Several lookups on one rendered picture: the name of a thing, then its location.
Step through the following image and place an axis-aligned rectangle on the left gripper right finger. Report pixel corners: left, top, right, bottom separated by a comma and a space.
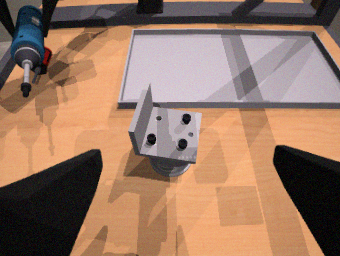
273, 145, 340, 256

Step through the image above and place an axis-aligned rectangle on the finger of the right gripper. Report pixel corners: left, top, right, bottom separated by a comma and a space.
42, 0, 59, 38
0, 0, 15, 37

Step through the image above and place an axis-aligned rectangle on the black socket-head screw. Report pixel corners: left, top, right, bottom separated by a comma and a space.
178, 139, 187, 149
147, 133, 156, 145
183, 114, 191, 124
21, 82, 31, 98

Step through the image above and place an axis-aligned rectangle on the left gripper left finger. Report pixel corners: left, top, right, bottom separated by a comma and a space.
0, 149, 103, 256

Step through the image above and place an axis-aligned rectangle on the red screwdriver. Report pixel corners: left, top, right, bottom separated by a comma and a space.
31, 47, 52, 84

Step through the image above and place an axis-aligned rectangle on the grey cylindrical joint module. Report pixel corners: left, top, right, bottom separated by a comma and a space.
149, 157, 191, 177

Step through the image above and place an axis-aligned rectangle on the grey metal bracket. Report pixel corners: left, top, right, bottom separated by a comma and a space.
128, 82, 202, 164

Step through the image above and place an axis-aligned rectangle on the blue electric screwdriver barrel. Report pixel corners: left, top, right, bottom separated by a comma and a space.
11, 5, 45, 83

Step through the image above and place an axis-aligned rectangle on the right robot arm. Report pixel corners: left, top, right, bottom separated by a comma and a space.
136, 0, 164, 14

